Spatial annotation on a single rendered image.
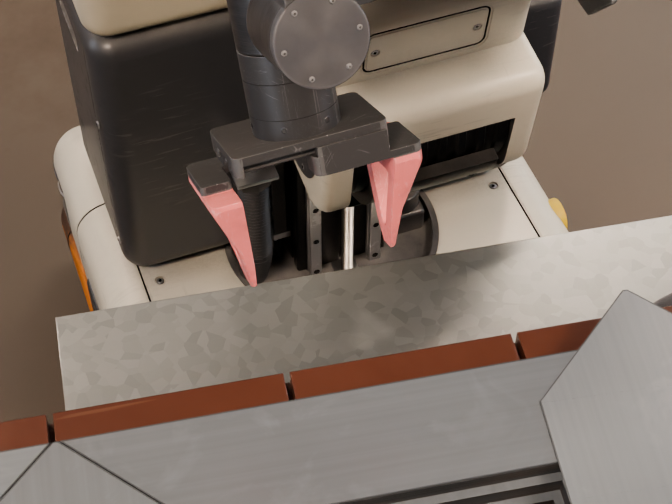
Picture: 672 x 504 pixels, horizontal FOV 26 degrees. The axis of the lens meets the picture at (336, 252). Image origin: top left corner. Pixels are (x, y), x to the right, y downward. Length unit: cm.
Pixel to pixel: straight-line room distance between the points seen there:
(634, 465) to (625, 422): 4
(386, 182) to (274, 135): 11
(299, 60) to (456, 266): 58
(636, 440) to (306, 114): 35
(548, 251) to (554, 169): 100
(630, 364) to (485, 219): 85
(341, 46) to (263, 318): 55
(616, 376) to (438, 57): 40
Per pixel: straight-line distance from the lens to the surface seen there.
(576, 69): 255
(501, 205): 195
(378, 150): 91
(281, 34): 81
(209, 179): 92
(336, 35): 82
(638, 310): 113
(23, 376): 215
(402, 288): 134
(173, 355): 131
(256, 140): 91
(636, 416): 108
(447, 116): 135
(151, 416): 110
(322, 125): 90
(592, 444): 106
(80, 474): 105
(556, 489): 107
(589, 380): 109
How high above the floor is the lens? 175
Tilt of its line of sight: 51 degrees down
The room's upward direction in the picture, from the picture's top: straight up
